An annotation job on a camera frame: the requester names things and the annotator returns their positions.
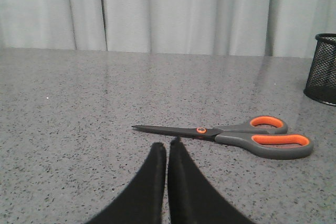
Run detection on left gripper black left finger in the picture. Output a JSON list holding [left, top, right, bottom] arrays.
[[88, 143, 166, 223]]

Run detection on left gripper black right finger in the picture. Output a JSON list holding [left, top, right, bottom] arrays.
[[167, 137, 253, 223]]

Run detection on grey orange handled scissors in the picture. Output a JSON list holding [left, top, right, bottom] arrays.
[[133, 115, 313, 160]]

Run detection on black mesh pen bucket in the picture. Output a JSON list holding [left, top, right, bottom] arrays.
[[303, 33, 335, 106]]

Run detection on grey pleated curtain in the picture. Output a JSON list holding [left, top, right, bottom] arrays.
[[1, 0, 335, 58]]

